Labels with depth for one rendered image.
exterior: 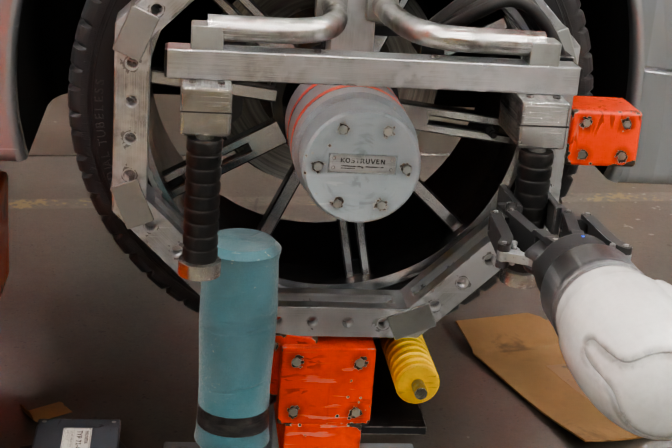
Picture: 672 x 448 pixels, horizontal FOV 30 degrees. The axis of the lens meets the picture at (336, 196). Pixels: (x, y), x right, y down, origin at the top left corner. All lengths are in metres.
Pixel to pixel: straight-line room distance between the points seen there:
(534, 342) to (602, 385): 2.01
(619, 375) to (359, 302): 0.66
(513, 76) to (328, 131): 0.20
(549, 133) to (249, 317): 0.39
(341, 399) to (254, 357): 0.20
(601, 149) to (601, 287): 0.54
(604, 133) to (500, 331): 1.49
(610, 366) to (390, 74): 0.43
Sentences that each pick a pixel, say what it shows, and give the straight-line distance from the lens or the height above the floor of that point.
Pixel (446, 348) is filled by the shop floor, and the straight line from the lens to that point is 2.92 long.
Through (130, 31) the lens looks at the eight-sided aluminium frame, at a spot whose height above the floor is 0.95.
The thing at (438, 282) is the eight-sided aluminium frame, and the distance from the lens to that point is 1.57.
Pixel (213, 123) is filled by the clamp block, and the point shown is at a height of 0.91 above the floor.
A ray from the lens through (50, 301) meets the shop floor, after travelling 3.05.
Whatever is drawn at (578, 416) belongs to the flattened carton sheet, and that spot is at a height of 0.01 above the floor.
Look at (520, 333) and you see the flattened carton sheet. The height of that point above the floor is 0.02.
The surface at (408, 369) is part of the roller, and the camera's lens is 1.62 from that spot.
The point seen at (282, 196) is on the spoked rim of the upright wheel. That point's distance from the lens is 1.61.
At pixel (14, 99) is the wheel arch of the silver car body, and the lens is 1.63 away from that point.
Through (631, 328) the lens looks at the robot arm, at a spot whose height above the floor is 0.87.
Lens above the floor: 1.26
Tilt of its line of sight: 19 degrees down
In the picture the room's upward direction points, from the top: 4 degrees clockwise
